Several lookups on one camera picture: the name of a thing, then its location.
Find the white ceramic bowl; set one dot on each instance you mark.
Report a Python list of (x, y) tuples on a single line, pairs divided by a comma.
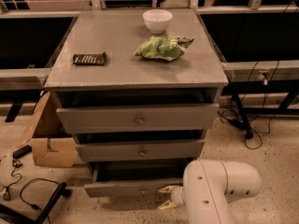
[(157, 20)]

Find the brown cardboard box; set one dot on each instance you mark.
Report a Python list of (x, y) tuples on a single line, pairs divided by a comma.
[(51, 147)]

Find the black power adapter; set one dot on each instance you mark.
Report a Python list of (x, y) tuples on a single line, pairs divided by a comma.
[(21, 152)]

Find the dark snack bar wrapper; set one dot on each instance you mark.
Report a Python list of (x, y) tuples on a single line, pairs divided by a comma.
[(90, 59)]

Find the black stand leg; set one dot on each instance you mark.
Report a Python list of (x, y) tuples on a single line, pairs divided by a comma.
[(245, 121)]

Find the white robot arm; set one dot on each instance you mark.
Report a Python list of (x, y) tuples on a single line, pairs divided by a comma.
[(208, 188)]

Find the grey middle drawer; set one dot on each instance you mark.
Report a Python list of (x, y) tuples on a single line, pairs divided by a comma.
[(138, 151)]

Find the green chip bag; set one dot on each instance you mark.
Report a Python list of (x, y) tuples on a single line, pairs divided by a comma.
[(166, 48)]

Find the grey drawer cabinet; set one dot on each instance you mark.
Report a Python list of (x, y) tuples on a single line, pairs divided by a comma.
[(196, 77)]

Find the grey top drawer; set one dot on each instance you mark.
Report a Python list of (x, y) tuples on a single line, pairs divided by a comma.
[(137, 118)]

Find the grey bottom drawer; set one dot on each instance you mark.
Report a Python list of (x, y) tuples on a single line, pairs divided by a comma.
[(128, 178)]

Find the grey drawer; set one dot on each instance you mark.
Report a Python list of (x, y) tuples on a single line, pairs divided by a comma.
[(128, 178), (137, 118), (138, 151)]

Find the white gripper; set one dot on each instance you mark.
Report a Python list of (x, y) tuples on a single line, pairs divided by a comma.
[(177, 196)]

